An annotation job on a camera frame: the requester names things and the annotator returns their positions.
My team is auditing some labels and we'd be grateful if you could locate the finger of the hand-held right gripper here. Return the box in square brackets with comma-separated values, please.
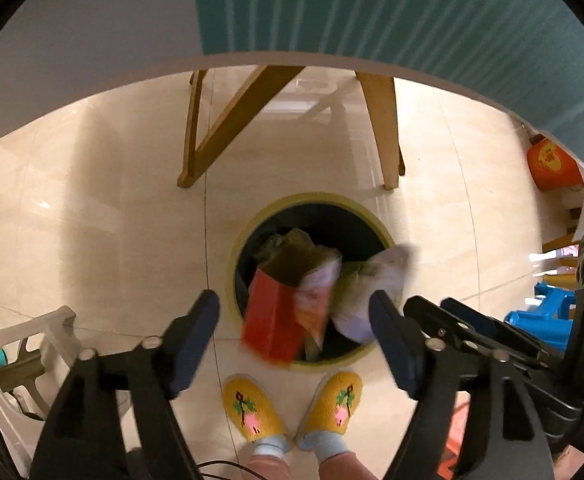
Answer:
[441, 297, 564, 359]
[403, 296, 568, 376]

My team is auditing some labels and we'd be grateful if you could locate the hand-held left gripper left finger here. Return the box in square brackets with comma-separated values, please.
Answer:
[30, 289, 221, 480]

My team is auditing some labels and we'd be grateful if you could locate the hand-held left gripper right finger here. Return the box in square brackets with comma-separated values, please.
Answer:
[369, 291, 555, 480]

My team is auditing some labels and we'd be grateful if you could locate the white plastic bag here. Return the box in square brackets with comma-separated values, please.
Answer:
[332, 244, 413, 343]

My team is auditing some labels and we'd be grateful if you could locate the red cardboard box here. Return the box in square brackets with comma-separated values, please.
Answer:
[241, 265, 317, 365]

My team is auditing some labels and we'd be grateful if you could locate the green packet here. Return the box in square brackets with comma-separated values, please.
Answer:
[334, 260, 373, 311]

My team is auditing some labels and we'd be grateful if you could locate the white and orange candy box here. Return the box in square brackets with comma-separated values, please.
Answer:
[296, 255, 343, 346]

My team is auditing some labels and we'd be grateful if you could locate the black yellow-rimmed trash bin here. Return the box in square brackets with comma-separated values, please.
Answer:
[227, 191, 397, 372]

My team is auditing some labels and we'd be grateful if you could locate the blue plastic stool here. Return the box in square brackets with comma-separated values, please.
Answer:
[503, 282, 580, 346]

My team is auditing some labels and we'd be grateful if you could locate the yellow knitted slipper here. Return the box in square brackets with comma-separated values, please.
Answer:
[222, 374, 289, 443]
[296, 370, 363, 436]

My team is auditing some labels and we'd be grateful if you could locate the coral plastic object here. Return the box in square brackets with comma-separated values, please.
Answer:
[439, 400, 473, 480]

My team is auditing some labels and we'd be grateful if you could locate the person's right leg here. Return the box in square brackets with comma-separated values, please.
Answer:
[299, 430, 377, 480]

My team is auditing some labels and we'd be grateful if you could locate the person's leg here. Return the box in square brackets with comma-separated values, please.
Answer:
[244, 434, 295, 480]
[299, 430, 377, 480]

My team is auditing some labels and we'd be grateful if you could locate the orange bucket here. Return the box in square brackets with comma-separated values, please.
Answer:
[527, 139, 584, 192]

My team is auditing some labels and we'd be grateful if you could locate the white plastic stool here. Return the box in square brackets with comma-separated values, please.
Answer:
[0, 305, 82, 461]

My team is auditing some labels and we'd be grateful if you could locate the person's left leg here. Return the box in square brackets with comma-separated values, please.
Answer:
[244, 434, 295, 480]

